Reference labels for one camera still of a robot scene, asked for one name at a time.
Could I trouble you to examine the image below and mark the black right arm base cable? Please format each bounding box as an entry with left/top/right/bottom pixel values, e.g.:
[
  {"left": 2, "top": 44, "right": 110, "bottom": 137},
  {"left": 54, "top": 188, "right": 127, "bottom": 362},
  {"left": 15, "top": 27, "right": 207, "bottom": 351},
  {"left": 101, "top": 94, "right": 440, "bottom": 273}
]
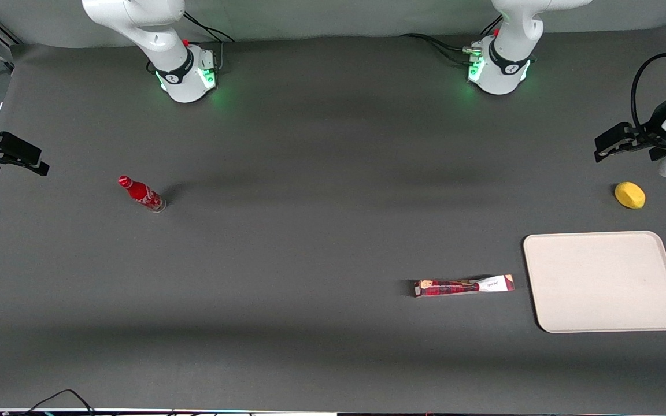
[{"left": 183, "top": 10, "right": 236, "bottom": 73}]

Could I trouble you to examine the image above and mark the yellow lemon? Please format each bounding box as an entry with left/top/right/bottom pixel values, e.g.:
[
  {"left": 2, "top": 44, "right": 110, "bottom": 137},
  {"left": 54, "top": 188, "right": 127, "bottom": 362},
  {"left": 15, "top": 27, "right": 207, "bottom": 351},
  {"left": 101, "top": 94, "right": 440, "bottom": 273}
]
[{"left": 614, "top": 181, "right": 646, "bottom": 210}]

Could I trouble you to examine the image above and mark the black arm base cable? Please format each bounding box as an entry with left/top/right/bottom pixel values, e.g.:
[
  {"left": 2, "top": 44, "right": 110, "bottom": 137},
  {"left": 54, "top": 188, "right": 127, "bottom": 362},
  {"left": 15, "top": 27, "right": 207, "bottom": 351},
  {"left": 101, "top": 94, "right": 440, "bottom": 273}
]
[
  {"left": 398, "top": 14, "right": 504, "bottom": 65},
  {"left": 183, "top": 10, "right": 236, "bottom": 73}
]

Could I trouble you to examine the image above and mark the black cable at table edge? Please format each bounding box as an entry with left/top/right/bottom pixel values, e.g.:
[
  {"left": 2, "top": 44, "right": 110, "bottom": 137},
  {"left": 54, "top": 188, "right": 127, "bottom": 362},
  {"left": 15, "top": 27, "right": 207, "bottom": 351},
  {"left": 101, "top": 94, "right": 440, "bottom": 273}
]
[{"left": 21, "top": 388, "right": 98, "bottom": 416}]

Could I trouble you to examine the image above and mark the black left arm base cable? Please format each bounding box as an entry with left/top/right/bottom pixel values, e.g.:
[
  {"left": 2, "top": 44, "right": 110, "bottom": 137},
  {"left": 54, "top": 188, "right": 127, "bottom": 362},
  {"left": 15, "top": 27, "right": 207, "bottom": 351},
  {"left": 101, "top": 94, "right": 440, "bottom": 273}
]
[{"left": 398, "top": 14, "right": 504, "bottom": 65}]

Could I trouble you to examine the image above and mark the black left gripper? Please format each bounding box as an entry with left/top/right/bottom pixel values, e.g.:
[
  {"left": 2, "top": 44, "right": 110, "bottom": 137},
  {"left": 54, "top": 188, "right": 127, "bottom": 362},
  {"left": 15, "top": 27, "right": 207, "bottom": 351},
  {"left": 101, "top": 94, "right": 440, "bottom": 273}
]
[{"left": 594, "top": 91, "right": 666, "bottom": 163}]

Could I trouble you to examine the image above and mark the red tartan cookie box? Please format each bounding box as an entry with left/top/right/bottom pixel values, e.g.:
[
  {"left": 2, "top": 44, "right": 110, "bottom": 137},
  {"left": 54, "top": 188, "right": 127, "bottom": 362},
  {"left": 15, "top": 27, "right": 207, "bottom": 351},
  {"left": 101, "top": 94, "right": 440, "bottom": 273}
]
[{"left": 414, "top": 274, "right": 516, "bottom": 298}]

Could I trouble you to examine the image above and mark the beige plastic tray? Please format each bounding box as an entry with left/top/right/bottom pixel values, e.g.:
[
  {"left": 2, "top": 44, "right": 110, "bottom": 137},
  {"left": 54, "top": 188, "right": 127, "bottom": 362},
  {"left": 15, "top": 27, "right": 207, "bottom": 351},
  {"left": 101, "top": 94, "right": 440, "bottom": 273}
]
[{"left": 522, "top": 231, "right": 666, "bottom": 335}]

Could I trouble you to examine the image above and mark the red soda bottle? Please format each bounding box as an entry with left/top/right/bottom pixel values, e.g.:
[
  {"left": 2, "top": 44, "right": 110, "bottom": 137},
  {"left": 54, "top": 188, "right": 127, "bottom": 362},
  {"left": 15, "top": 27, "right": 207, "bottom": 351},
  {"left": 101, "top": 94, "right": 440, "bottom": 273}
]
[{"left": 117, "top": 175, "right": 167, "bottom": 214}]

